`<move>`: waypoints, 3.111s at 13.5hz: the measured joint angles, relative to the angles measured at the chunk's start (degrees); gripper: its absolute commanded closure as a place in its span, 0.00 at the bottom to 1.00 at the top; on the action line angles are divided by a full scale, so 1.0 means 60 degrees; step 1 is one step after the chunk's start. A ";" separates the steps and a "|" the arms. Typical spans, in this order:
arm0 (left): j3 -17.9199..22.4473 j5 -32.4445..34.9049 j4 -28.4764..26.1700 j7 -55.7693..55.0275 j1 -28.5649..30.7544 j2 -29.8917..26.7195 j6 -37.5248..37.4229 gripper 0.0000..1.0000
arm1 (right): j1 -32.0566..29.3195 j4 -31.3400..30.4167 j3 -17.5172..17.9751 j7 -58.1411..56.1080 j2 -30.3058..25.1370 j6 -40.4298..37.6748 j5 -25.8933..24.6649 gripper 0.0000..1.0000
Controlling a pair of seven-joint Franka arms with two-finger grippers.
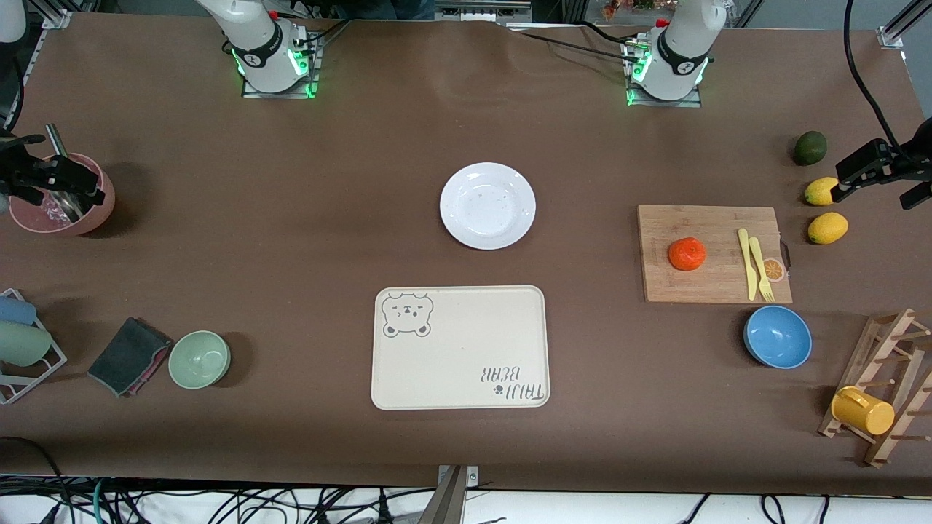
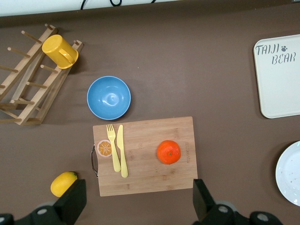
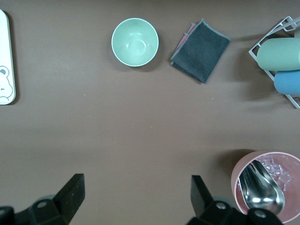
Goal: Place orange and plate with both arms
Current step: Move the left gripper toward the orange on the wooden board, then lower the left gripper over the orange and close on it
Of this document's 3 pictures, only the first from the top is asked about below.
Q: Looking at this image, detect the orange mandarin fruit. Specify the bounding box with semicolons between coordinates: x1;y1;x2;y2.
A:
668;237;707;272

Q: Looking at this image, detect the white round plate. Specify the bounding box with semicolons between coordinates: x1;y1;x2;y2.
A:
439;162;537;251

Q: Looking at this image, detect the yellow lemon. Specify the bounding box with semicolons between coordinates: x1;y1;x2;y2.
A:
804;177;842;207
807;212;850;245

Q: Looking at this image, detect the pink bowl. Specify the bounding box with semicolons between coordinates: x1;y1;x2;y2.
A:
9;151;116;236

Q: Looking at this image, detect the dark green avocado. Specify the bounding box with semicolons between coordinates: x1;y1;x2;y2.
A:
793;130;828;167

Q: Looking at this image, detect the yellow plastic fork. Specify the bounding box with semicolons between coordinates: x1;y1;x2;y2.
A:
749;236;775;303

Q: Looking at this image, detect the yellow plastic knife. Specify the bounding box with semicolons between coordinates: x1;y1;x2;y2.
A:
738;228;759;301

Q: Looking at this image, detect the light blue cup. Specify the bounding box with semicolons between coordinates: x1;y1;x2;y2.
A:
0;295;37;326

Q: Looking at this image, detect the bamboo cutting board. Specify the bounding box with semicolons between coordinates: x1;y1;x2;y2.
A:
637;205;794;305

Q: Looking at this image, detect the pale green cup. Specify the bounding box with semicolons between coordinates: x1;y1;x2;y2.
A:
0;320;53;367

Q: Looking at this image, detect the blue bowl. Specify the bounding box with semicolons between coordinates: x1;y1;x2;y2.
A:
743;305;813;370

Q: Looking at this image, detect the dark grey cloth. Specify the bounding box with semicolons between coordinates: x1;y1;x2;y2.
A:
87;317;173;397

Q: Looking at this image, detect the wooden mug rack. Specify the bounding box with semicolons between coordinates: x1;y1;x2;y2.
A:
818;308;932;468

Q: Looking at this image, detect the pale green bowl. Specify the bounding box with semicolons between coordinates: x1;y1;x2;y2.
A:
167;330;232;390

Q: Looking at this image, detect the yellow mug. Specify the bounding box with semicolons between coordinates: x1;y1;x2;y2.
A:
831;386;896;437

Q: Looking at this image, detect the cream tray with bear print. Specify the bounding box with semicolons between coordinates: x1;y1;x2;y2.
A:
371;285;551;411

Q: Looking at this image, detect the white wire cup rack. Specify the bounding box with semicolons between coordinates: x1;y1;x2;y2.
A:
0;289;68;405

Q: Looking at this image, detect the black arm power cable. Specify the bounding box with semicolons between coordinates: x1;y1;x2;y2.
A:
295;18;358;48
506;29;636;59

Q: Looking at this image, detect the metal table bracket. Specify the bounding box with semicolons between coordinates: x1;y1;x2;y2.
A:
437;466;479;524

